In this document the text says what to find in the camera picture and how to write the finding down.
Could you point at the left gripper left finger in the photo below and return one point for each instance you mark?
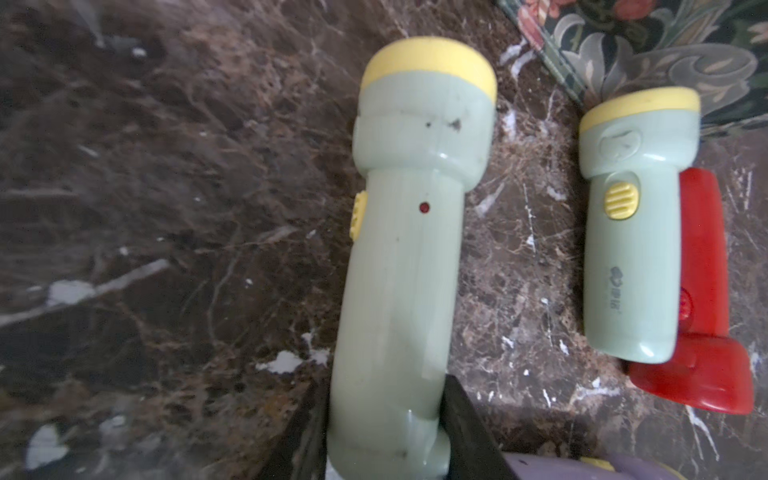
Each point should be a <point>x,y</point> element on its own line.
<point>301,452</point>

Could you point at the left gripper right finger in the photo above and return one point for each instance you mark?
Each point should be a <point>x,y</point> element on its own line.
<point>473,451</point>

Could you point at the purple flashlight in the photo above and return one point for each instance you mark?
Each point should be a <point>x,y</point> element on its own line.
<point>613,467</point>

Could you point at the green flashlight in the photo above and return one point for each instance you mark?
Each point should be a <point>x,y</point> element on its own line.
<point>422,139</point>
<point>632,150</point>

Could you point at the cream canvas tote bag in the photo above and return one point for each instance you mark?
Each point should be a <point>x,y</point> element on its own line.
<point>599,50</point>

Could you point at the small red flashlight right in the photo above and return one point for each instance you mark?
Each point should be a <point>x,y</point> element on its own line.
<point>709,369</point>

